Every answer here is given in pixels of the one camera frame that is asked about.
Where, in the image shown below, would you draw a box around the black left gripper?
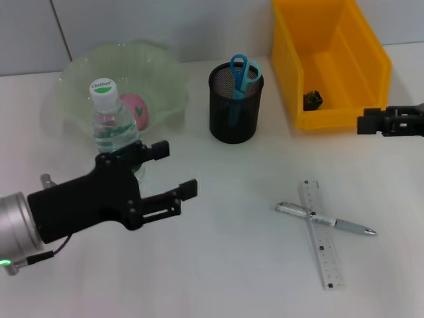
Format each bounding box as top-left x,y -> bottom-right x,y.
28,140 -> 199,244

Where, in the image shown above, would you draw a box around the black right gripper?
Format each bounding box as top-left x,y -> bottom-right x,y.
356,103 -> 424,138

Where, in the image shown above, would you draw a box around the green plastic wrapper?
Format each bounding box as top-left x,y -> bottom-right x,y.
303,89 -> 324,112

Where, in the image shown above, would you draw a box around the pink peach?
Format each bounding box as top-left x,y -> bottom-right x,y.
119,93 -> 150,132

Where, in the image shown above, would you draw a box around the clear green-label water bottle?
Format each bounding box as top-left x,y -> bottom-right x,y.
89,78 -> 148,182

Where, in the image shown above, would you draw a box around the blue teal scissors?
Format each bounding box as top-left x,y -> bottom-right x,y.
227,54 -> 262,129

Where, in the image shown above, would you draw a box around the clear plastic ruler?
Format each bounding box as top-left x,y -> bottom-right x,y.
299,180 -> 345,292

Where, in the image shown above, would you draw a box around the black mesh pen cup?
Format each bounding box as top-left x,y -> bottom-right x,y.
208,62 -> 265,144

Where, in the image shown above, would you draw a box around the green glass fruit plate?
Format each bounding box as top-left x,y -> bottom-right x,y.
41,41 -> 191,146

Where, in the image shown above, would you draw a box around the silver clear pen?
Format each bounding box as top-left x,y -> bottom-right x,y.
274,201 -> 378,237

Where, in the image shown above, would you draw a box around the yellow plastic bin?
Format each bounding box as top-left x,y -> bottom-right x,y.
272,0 -> 393,131

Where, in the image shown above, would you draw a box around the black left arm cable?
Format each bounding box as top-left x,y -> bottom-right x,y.
26,233 -> 73,266

